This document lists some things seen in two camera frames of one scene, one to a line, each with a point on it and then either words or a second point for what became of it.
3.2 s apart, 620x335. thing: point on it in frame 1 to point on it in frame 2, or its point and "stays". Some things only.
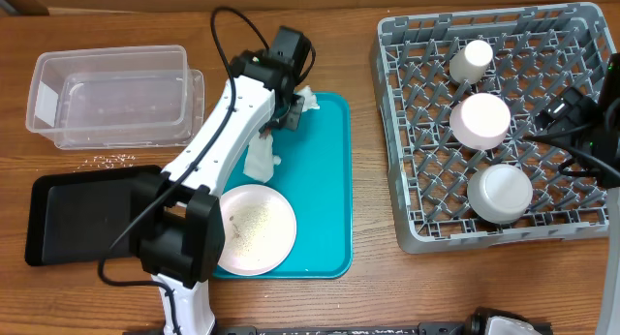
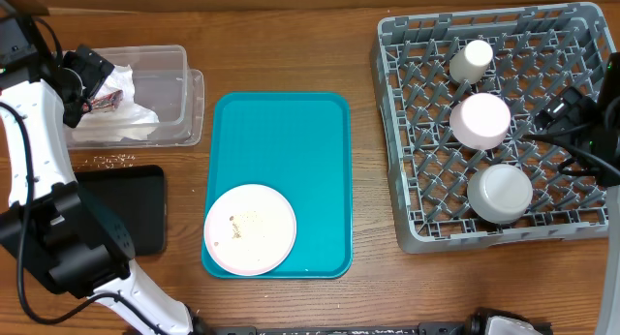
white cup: (469, 64) stays
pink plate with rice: (260, 229) stays
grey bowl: (500, 194) stays
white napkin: (260, 159) to (129, 121)
